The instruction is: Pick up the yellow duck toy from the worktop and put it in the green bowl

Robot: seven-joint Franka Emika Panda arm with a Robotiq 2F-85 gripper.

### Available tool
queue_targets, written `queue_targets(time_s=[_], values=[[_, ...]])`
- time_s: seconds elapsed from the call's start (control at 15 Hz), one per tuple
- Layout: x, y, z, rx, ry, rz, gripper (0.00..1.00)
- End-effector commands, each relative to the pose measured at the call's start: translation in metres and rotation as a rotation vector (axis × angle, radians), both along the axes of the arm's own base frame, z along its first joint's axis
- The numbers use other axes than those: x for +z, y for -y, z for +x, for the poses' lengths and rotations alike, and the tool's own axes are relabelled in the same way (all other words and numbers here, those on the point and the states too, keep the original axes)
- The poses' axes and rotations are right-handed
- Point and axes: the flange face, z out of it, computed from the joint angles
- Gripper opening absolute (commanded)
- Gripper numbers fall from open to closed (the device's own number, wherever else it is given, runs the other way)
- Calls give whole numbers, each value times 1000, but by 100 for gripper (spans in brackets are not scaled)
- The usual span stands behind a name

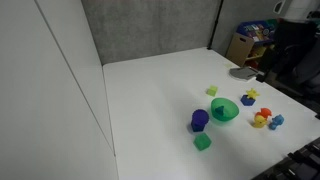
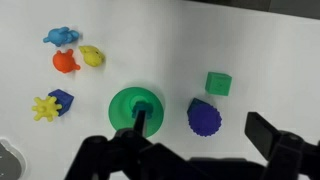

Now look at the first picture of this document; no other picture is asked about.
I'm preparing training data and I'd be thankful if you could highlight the black ridged equipment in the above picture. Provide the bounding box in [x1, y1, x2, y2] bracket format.
[252, 137, 320, 180]

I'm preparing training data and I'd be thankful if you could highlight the toy shelf with coloured bins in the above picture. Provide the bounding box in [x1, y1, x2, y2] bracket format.
[225, 19, 278, 70]

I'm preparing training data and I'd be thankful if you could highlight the black vertical pole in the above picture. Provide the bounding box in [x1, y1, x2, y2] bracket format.
[206, 0, 224, 51]

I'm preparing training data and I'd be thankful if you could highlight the green translucent bowl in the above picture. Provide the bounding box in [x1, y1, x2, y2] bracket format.
[210, 97, 240, 125]

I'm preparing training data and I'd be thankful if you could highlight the purple cylinder block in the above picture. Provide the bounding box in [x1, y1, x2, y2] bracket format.
[191, 108, 210, 126]

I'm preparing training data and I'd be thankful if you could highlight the teal cone block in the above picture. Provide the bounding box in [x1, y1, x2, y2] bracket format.
[214, 105, 226, 116]

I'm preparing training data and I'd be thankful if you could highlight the blue hexagon block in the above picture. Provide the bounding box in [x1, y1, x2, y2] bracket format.
[240, 94, 257, 107]

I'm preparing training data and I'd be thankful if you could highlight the light blue rubber toy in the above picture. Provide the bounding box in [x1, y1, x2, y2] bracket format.
[268, 114, 285, 131]

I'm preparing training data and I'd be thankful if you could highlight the red block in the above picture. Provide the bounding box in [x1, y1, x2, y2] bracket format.
[255, 107, 273, 120]

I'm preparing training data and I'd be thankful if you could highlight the lime green cube block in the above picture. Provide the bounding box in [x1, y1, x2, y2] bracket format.
[206, 85, 219, 98]

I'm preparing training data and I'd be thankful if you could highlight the yellow small block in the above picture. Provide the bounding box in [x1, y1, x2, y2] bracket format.
[252, 113, 269, 129]

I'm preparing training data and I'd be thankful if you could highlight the dark blue block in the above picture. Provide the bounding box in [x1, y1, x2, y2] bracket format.
[190, 121, 205, 133]

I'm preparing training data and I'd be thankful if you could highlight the yellow star block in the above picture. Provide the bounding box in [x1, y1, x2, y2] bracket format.
[245, 87, 261, 100]

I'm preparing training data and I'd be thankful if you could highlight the grey flat tray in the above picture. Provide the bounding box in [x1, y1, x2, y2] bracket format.
[229, 66, 260, 82]

